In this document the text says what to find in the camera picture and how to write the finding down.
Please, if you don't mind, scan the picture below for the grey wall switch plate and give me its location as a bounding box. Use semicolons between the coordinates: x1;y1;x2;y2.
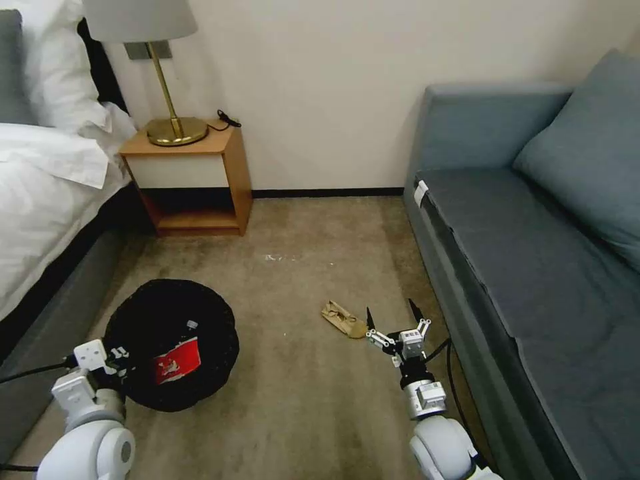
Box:
124;41;174;61

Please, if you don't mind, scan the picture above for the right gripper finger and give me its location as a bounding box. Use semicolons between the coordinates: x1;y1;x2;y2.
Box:
365;307;401;356
399;299;432;346

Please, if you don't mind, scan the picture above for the blue-grey sofa cushion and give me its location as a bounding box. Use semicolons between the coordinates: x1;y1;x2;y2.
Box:
511;47;640;274

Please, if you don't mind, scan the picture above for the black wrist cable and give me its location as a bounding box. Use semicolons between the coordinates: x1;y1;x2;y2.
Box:
0;355;77;385
423;337;482;453

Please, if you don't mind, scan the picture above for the blue-grey sofa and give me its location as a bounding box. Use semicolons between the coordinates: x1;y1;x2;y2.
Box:
401;81;640;480

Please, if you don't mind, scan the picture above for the white duvet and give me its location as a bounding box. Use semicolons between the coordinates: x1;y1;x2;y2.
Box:
0;101;139;321

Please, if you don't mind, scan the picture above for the grey bed base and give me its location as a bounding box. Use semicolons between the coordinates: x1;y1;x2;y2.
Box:
0;227;132;451

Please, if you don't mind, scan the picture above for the black lamp cord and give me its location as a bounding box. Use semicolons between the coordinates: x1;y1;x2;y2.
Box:
206;109;241;133

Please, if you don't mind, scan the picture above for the black headboard panel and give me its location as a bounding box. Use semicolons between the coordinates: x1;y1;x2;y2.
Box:
76;16;135;123

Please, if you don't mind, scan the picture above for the grey upholstered headboard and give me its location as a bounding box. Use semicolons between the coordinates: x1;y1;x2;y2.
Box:
0;9;39;126

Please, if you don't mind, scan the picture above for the white pillow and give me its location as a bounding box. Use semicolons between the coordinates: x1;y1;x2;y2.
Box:
19;0;110;135

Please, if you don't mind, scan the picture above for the black round trash bin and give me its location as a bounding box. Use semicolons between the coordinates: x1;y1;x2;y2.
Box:
103;279;241;414

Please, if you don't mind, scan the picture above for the black baseboard strip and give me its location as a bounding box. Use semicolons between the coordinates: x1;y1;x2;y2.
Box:
251;187;405;199

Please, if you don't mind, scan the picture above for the brass table lamp grey shade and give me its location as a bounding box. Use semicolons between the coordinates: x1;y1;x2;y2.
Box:
81;0;209;147

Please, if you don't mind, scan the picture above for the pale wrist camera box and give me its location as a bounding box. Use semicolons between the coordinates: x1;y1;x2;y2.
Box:
73;339;109;374
399;329;425;361

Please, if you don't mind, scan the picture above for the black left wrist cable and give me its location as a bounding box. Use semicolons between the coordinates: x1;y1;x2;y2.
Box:
0;355;77;385

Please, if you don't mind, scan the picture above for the red printed packet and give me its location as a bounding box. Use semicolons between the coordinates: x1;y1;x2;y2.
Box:
154;338;203;387

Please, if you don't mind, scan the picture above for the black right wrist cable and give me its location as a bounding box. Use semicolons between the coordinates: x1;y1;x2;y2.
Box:
423;337;482;453

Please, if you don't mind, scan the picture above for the wooden nightstand white drawer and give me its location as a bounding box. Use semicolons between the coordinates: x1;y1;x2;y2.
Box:
118;118;254;238

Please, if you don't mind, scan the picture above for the crumpled tan paper garbage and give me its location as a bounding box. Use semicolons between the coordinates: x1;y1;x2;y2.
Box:
320;299;369;341

